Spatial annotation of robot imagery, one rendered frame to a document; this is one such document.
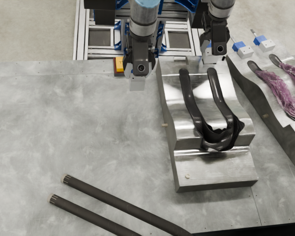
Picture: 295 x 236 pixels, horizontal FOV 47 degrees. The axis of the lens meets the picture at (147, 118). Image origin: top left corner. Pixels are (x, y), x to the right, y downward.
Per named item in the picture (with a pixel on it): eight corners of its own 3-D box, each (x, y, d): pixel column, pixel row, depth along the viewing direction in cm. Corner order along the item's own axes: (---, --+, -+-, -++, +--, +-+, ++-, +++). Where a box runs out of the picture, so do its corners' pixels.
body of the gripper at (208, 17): (221, 20, 120) (228, -4, 108) (226, 40, 116) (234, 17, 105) (200, 22, 119) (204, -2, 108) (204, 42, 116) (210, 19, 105)
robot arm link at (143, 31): (158, 26, 92) (129, 26, 90) (156, 38, 96) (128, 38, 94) (155, 7, 96) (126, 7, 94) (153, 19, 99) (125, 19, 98)
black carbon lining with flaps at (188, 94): (175, 71, 126) (180, 55, 118) (216, 70, 129) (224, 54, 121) (193, 156, 109) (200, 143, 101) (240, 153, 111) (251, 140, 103)
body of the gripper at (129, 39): (148, 44, 110) (152, 16, 100) (151, 64, 106) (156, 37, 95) (125, 45, 109) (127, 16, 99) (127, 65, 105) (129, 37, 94)
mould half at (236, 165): (155, 71, 134) (159, 47, 123) (217, 69, 138) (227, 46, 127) (176, 193, 109) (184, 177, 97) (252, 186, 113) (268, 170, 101)
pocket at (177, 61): (171, 62, 131) (173, 55, 128) (184, 62, 131) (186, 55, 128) (173, 71, 128) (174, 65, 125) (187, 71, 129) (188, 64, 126)
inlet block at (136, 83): (126, 62, 122) (127, 51, 117) (139, 62, 122) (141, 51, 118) (129, 91, 115) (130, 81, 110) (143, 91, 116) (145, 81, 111)
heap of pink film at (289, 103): (249, 72, 131) (257, 59, 125) (285, 61, 137) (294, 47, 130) (289, 126, 120) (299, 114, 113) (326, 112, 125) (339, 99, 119)
